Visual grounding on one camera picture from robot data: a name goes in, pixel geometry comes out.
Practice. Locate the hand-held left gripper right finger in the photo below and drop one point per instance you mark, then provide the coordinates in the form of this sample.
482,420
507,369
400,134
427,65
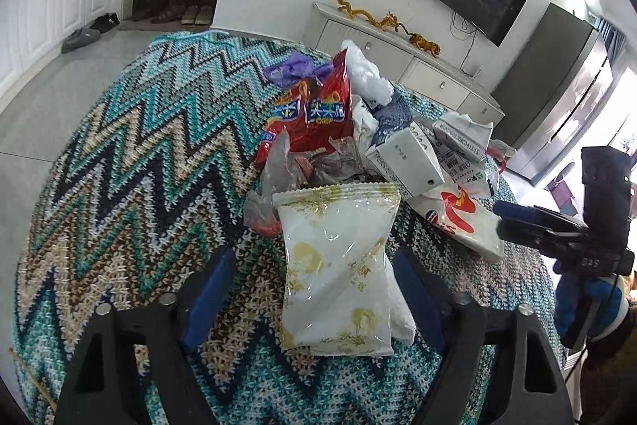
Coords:
418,295

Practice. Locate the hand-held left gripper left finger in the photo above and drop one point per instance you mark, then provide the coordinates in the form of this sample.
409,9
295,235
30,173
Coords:
209,300

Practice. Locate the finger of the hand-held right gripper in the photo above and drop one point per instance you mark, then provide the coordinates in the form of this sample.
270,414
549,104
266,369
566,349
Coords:
537,213
542,236

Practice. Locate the white green-print carton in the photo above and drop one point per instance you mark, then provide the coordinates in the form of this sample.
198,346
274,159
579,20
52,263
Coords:
463,173

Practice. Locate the white gold-print snack packet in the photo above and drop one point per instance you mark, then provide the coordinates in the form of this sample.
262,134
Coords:
328,265

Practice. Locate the white blue milk carton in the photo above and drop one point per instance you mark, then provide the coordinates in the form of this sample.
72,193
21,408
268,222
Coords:
403,161

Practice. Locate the white plastic bag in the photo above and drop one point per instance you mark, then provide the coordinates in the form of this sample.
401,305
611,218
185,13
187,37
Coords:
366,76

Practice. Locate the purple storage box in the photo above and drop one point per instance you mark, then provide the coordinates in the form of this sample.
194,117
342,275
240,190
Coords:
563,188

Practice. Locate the white packet red print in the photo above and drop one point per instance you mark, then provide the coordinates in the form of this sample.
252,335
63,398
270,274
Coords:
468,226

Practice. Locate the person's blue jacket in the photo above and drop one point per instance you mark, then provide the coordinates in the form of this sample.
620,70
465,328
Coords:
587,305

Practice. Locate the grey refrigerator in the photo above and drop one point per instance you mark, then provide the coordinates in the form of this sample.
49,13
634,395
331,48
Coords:
542,71

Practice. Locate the zigzag knitted tablecloth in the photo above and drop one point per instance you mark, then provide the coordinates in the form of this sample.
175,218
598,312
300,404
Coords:
124,181

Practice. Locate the clear plastic bag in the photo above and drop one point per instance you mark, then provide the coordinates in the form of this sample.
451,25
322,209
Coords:
278,166

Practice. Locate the blue striped curtain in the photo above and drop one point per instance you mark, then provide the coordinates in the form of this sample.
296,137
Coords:
612,39

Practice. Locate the white TV cabinet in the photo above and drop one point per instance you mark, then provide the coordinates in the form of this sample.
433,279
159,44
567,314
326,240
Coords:
433,76

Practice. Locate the thin wooden stick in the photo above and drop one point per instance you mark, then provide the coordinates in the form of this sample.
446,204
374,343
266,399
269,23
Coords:
35,380

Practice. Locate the golden dragon figurine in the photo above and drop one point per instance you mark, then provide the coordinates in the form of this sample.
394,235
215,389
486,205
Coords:
425,42
390,22
351,7

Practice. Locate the red snack packet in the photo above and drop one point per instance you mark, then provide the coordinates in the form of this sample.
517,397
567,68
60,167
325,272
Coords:
323,106

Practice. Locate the purple plastic bag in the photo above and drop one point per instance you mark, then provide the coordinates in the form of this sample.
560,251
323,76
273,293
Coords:
293,69

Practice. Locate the beige shoe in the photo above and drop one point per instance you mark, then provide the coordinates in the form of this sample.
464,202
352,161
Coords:
204,14
189,14

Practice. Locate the brown shoe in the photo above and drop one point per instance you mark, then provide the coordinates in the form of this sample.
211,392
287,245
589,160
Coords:
166,14

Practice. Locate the grey slipper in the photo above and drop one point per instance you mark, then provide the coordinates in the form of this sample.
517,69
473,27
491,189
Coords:
79,39

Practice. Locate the black shoe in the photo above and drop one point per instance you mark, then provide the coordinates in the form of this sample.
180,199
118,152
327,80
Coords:
105,22

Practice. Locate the white wall cabinets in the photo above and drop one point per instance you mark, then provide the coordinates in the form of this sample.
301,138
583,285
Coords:
50,7

